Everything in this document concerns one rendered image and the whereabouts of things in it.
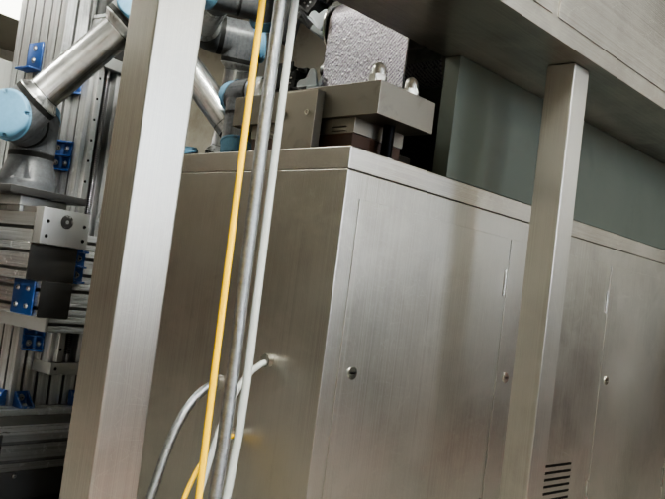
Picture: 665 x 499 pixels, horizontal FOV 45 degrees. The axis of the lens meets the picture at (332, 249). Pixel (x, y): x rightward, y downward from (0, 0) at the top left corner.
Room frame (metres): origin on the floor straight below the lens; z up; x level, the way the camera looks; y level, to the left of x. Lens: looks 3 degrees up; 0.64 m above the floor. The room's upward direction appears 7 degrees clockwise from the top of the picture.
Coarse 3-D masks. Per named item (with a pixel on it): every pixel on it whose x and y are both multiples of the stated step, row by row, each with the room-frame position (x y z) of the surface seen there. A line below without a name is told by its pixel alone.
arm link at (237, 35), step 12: (228, 24) 2.36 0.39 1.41; (240, 24) 2.37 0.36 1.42; (228, 36) 2.36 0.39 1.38; (240, 36) 2.36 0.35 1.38; (252, 36) 2.37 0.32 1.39; (264, 36) 2.39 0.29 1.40; (228, 48) 2.38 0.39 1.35; (240, 48) 2.38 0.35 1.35; (264, 48) 2.39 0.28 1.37; (228, 60) 2.39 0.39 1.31; (240, 60) 2.39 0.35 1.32; (228, 72) 2.41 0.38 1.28; (240, 72) 2.41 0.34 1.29; (216, 144) 2.47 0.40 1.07
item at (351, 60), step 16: (336, 48) 1.74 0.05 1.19; (352, 48) 1.71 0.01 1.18; (368, 48) 1.67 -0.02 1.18; (384, 48) 1.64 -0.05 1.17; (400, 48) 1.61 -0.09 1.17; (336, 64) 1.74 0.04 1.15; (352, 64) 1.70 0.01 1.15; (368, 64) 1.67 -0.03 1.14; (400, 64) 1.61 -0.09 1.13; (336, 80) 1.73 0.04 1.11; (352, 80) 1.70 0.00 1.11; (368, 80) 1.67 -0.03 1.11; (400, 80) 1.61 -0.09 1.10
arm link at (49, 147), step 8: (56, 112) 2.07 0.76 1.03; (56, 120) 2.08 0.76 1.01; (48, 128) 2.03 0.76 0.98; (56, 128) 2.08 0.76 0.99; (48, 136) 2.04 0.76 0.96; (56, 136) 2.09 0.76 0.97; (40, 144) 2.04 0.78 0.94; (48, 144) 2.06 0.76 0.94; (56, 144) 2.11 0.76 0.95; (48, 152) 2.07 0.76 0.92
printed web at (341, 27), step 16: (336, 16) 1.75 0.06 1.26; (352, 16) 1.71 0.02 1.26; (336, 32) 1.74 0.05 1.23; (352, 32) 1.71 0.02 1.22; (368, 32) 1.68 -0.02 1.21; (384, 32) 1.65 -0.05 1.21; (416, 48) 1.74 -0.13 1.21; (416, 64) 1.73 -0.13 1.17; (432, 64) 1.70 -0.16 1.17; (432, 80) 1.71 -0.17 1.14
